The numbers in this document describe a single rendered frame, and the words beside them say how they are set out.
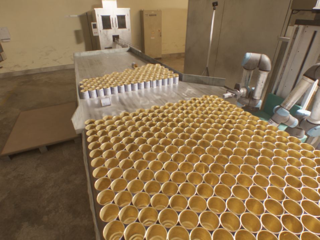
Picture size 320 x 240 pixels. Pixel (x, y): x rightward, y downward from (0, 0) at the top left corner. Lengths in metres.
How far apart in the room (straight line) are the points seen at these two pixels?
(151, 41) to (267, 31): 5.43
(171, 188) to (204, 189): 0.14
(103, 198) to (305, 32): 1.93
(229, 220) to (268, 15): 2.91
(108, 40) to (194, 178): 5.78
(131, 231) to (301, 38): 1.90
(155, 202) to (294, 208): 0.53
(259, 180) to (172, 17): 8.15
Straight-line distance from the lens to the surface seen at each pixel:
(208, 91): 1.88
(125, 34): 6.36
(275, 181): 0.92
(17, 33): 7.80
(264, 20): 3.25
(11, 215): 2.54
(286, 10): 3.10
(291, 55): 1.97
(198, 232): 0.68
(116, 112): 1.46
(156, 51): 7.98
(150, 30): 7.78
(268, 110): 2.10
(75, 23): 7.59
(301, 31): 1.95
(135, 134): 1.04
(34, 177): 2.80
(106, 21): 6.20
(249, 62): 1.73
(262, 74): 1.77
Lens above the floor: 1.78
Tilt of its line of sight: 32 degrees down
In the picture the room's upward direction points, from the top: straight up
